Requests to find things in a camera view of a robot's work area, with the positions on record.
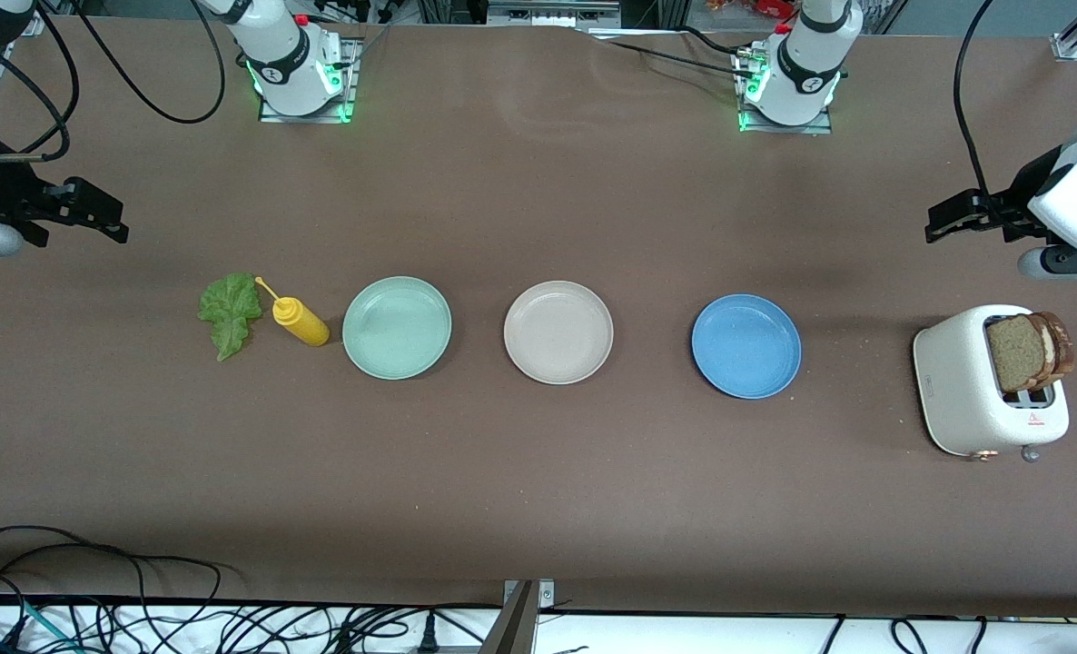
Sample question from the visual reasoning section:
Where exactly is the green lettuce leaf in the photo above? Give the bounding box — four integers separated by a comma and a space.
198, 272, 264, 362

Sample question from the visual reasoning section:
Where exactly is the beige plate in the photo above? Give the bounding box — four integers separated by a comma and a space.
503, 281, 615, 385

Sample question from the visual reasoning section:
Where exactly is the grey metal bracket post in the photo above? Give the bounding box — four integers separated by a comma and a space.
479, 579, 558, 654

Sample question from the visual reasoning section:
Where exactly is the black base power cable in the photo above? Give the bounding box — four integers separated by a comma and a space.
607, 25, 757, 78

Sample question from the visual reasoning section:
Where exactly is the grey metal equipment box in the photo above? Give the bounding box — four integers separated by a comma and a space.
487, 0, 621, 28

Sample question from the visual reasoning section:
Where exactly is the brown bread slice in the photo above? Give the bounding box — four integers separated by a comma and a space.
985, 315, 1048, 393
1029, 312, 1075, 387

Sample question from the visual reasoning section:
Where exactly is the mint green plate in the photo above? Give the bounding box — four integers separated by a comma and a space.
342, 276, 453, 381

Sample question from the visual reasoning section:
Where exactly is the blue plate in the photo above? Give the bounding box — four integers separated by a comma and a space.
691, 293, 803, 400

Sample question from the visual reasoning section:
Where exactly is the white toaster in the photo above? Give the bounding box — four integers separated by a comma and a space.
913, 304, 1071, 462

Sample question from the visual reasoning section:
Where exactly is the thin black cable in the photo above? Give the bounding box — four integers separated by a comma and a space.
0, 552, 223, 605
0, 525, 149, 569

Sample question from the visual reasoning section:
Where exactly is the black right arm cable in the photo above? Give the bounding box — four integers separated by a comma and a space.
0, 0, 228, 164

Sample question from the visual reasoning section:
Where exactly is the yellow squeeze bottle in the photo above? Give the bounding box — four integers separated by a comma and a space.
254, 277, 331, 348

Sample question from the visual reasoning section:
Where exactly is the red snack packet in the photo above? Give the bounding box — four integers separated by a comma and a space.
706, 0, 798, 21

